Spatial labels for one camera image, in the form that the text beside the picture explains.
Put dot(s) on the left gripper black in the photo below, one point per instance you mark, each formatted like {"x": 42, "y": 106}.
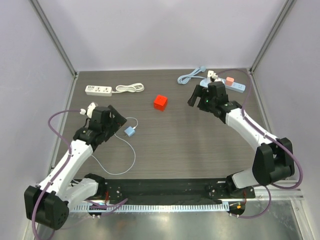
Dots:
{"x": 117, "y": 122}

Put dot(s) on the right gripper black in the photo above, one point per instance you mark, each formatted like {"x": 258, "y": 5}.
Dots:
{"x": 200, "y": 97}

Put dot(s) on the round blue power socket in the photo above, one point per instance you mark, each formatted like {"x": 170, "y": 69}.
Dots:
{"x": 204, "y": 83}

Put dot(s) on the light blue charger plug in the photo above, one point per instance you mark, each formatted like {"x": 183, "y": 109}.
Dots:
{"x": 129, "y": 131}

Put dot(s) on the pink charger plug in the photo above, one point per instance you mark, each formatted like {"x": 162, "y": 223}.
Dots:
{"x": 229, "y": 81}

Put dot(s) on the red cube socket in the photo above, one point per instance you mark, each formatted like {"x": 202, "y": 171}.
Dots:
{"x": 160, "y": 102}

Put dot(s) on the blue long power strip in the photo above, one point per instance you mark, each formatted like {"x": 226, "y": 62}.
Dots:
{"x": 237, "y": 87}

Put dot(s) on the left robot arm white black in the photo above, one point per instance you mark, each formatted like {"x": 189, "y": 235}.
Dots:
{"x": 54, "y": 215}

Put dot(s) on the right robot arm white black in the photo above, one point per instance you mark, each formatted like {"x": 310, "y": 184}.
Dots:
{"x": 273, "y": 159}

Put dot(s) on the white power strip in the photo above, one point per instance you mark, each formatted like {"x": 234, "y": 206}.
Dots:
{"x": 95, "y": 90}

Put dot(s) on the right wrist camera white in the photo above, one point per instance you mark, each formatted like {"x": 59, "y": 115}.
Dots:
{"x": 212, "y": 76}

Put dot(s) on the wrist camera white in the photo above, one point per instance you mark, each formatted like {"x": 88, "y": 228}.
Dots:
{"x": 212, "y": 76}
{"x": 89, "y": 110}

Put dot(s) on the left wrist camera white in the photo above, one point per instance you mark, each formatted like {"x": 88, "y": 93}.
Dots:
{"x": 89, "y": 110}

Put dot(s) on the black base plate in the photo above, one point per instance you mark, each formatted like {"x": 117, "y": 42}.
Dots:
{"x": 169, "y": 192}

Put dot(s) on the white slotted cable duct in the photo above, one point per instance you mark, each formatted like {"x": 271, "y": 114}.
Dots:
{"x": 127, "y": 208}

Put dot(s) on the aluminium frame rail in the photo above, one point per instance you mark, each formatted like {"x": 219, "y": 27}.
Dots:
{"x": 88, "y": 187}

